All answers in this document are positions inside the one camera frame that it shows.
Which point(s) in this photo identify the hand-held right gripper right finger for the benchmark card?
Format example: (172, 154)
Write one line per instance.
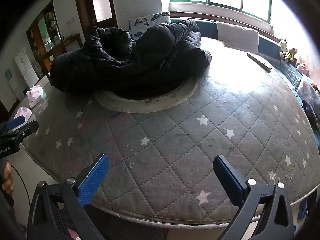
(228, 177)

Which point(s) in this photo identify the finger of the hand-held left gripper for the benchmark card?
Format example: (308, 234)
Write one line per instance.
(28, 128)
(15, 123)

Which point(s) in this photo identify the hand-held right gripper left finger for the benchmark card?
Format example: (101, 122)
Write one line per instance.
(93, 178)

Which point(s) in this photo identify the black puffer jacket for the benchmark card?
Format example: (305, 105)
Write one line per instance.
(150, 55)

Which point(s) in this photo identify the person's left hand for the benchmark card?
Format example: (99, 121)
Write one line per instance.
(8, 177)

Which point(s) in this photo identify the pink tissue packet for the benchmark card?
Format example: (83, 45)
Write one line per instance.
(23, 112)

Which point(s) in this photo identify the pink tissue box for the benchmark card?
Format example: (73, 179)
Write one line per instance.
(33, 97)

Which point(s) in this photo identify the white refrigerator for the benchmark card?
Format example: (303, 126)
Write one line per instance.
(25, 67)

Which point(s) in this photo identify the star-patterned quilted bed mattress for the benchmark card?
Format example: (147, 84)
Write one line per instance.
(175, 142)

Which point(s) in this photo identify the round white mat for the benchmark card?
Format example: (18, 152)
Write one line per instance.
(150, 106)

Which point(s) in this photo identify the wooden display cabinet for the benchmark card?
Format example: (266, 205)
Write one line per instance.
(40, 30)

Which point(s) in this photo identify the dark blue cloth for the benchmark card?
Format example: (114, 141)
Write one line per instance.
(311, 113)

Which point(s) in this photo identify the patterned cloth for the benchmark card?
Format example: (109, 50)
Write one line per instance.
(308, 90)

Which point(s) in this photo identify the dark remote control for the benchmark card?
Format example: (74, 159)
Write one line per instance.
(260, 62)

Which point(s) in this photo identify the pink stuffed toy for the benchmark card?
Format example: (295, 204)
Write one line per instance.
(302, 69)

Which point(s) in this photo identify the teal padded headboard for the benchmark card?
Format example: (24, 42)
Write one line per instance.
(267, 47)

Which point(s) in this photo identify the stuffed bear toy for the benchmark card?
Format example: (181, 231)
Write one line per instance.
(291, 55)

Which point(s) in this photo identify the dark wooden door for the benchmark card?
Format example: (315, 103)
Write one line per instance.
(85, 2)

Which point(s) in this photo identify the white cushion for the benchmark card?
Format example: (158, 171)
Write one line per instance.
(237, 36)

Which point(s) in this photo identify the stuffed dog toy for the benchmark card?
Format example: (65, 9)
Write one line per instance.
(283, 46)

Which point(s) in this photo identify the butterfly print pillow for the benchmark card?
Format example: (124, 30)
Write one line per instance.
(142, 21)

